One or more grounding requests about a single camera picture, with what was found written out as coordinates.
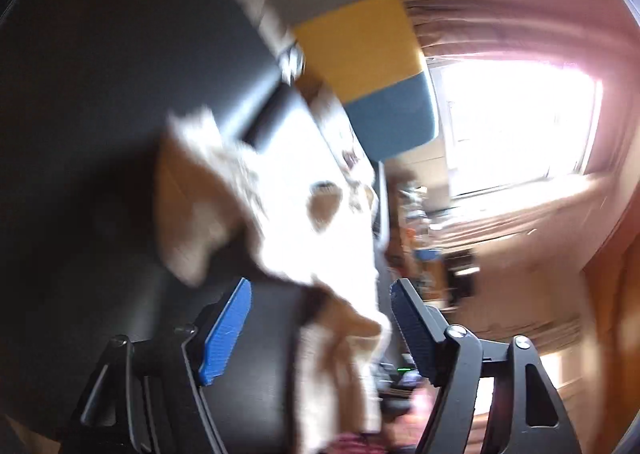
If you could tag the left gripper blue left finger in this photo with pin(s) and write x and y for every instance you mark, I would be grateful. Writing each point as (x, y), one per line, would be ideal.
(147, 396)

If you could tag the wooden side table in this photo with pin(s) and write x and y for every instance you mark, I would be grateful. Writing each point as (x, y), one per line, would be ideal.
(443, 278)

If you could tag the patterned window curtain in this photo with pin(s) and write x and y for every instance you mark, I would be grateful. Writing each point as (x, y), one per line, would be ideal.
(499, 30)

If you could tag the cream knitted sweater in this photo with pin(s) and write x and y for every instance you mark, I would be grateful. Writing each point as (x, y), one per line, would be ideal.
(208, 189)

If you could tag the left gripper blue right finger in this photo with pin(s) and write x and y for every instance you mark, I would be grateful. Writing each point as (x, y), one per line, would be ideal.
(526, 415)

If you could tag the grey yellow blue sofa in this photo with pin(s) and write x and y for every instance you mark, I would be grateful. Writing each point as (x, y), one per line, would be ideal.
(366, 52)

